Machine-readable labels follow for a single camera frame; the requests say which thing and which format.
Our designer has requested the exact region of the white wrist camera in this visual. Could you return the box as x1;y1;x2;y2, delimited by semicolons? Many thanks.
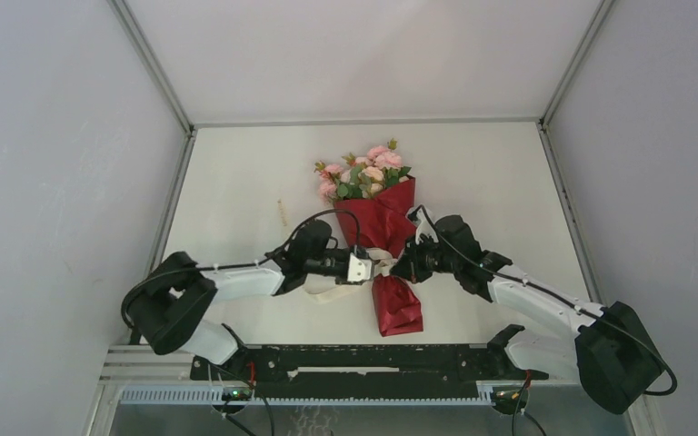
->
409;205;439;245
346;253;374;284

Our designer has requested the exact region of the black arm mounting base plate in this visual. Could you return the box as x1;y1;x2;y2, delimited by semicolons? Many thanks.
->
189;344;548;401

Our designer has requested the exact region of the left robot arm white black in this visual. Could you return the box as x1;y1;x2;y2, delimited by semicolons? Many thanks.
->
120;213;374;379

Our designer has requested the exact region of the pink fake flower stem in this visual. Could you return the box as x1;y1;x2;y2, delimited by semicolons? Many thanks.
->
336;154;385;200
362;139;411;189
314;161;345;203

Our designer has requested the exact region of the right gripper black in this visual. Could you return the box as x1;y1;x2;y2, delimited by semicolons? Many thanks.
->
390;231;460;283

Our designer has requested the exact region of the white cable duct strip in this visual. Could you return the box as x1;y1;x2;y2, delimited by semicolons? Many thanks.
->
119;386;495;406

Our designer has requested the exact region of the aluminium frame front rail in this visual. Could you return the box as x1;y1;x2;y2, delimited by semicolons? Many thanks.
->
99;342;648;386

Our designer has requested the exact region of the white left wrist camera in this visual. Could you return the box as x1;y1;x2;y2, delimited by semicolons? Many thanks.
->
346;253;374;284

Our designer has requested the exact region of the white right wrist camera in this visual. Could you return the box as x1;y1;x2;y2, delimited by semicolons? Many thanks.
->
409;205;439;245

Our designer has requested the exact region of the cream ribbon string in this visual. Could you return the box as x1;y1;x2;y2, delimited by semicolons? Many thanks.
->
302;246;402;305

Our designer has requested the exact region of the red wrapping paper sheet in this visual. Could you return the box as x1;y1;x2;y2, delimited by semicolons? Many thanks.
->
334;178;424;337

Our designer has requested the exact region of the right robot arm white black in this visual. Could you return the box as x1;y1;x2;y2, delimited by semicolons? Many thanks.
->
390;205;679;414

